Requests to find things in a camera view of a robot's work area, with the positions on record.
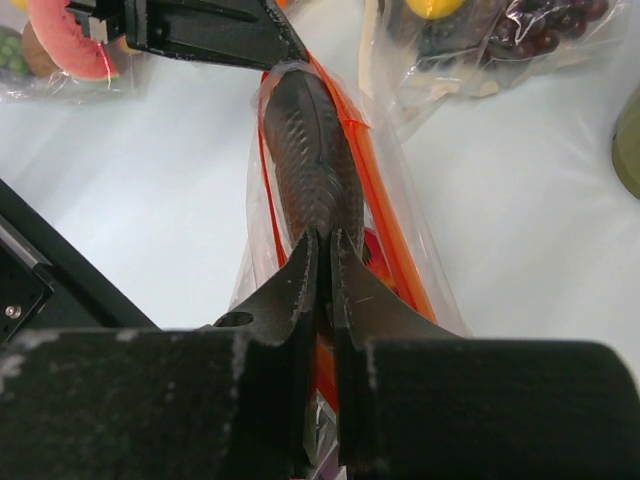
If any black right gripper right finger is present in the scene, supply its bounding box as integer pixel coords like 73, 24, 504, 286
331, 231, 639, 479

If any grey fake fish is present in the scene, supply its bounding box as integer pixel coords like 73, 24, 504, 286
263, 70, 371, 263

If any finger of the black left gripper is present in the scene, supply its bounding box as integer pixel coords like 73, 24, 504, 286
67, 0, 306, 72

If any orange-zip bag with lemon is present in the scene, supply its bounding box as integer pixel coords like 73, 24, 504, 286
1, 1, 150, 103

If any clear orange-zip plastic bag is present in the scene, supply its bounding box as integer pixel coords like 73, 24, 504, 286
221, 61, 473, 479

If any red fake apple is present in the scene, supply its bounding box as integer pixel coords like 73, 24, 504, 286
363, 228, 398, 294

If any clear bag with grapes pear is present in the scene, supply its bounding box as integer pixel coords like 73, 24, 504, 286
359, 0, 634, 137

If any yellow fake pear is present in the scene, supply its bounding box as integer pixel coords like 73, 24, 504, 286
405, 0, 465, 20

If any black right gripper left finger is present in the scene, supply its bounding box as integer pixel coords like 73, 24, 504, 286
1, 231, 319, 479

